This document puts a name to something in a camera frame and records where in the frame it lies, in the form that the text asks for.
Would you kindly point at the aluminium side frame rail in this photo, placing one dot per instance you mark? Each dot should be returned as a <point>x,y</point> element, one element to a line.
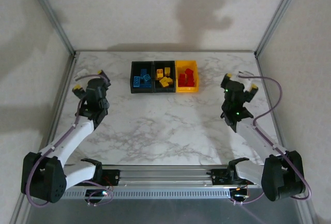
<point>68,79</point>
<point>264,79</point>

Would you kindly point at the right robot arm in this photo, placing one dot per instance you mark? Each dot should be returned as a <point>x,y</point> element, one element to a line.
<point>256,133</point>

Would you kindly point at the grey metal panel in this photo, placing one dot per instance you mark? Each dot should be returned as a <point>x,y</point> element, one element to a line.
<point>155,212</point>

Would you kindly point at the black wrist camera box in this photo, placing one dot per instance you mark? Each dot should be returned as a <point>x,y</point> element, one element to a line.
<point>95,87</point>
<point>234,89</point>

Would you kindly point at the aluminium frame post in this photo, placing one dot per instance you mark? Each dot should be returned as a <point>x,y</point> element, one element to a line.
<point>53,17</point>
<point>278,14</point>

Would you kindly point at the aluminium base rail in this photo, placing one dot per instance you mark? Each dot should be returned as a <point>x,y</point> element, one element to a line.
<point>165,177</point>

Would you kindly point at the yellow plastic bin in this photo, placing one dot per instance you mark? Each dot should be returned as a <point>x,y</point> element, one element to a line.
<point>186,90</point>

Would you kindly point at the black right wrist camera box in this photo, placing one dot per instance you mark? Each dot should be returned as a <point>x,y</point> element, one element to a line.
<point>234,89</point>

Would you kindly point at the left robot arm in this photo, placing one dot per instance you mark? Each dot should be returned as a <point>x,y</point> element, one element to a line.
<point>69,141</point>

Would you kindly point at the blue long lego brick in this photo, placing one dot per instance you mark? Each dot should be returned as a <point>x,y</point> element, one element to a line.
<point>136,81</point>

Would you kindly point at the black bin with blue legos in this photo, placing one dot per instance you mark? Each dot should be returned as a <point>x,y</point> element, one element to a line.
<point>133,90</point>

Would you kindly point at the black bin with yellow legos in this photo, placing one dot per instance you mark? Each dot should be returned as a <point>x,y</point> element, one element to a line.
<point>165,90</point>

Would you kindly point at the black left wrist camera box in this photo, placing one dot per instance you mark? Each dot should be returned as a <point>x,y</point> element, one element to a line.
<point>95,87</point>

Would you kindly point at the aluminium back frame rail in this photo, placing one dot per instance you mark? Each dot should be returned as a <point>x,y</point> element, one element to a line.
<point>165,51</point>

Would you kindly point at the yellow long lego brick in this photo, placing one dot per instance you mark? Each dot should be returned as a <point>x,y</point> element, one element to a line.
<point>163,81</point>

